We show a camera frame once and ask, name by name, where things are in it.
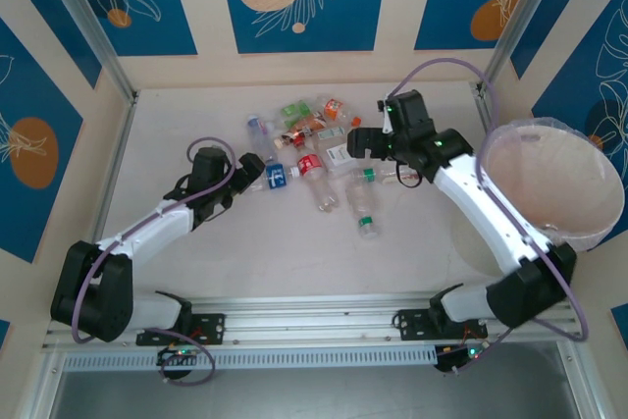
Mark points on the orange label orange cap bottle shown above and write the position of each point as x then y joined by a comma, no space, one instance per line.
333,109

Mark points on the small green white label bottle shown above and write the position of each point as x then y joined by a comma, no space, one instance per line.
331,134

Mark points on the green neck band bottle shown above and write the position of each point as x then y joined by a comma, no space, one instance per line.
369,174
365,221

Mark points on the white round plastic bin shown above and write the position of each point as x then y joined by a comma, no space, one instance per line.
549,173

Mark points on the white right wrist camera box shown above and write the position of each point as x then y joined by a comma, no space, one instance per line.
387,120

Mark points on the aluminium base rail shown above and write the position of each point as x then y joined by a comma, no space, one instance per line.
314,316

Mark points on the aluminium table edge rail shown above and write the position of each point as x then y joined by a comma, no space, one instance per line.
483,105
118,154

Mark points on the black controller board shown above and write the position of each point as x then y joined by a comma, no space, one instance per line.
454,357
176,356

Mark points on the light green label bottle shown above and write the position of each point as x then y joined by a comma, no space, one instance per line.
290,109

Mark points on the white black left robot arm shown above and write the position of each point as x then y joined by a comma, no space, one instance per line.
147,227

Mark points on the large translucent plastic bucket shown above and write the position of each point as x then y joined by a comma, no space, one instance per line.
596,237

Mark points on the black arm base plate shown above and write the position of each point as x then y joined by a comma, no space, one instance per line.
409,323
211,328

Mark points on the aluminium frame post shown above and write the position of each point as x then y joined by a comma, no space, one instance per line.
89,21
521,21

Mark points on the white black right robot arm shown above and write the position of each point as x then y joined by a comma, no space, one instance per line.
490,213

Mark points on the tall clear bottle blue cap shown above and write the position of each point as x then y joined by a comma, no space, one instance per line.
260,137

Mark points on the red label cola bottle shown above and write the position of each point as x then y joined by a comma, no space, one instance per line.
309,164

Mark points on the brown red label bottle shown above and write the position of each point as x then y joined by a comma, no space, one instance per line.
298,134

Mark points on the blue label clear bottle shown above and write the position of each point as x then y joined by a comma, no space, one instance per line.
276,177

